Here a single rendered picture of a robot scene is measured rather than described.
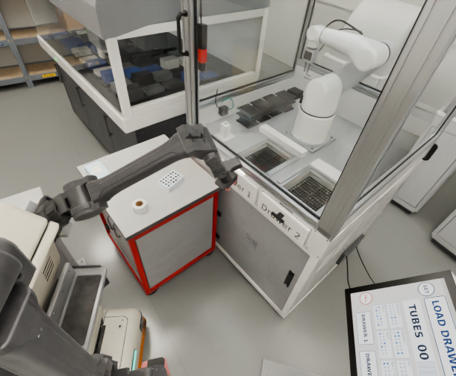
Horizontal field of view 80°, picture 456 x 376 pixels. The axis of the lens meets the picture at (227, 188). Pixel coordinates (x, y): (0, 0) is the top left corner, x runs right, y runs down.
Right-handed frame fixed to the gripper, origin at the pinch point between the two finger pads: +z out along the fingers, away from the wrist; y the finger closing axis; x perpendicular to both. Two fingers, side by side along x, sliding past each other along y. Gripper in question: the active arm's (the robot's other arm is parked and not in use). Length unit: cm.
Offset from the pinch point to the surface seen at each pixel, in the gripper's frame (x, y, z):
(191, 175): 29.1, -8.1, 9.3
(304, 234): -42.5, 3.3, -0.2
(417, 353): -88, -9, -30
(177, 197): 20.2, -22.3, 1.8
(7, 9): 420, 2, 12
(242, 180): -2.6, 5.7, -0.1
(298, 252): -43.0, -2.1, 16.7
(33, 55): 418, -19, 67
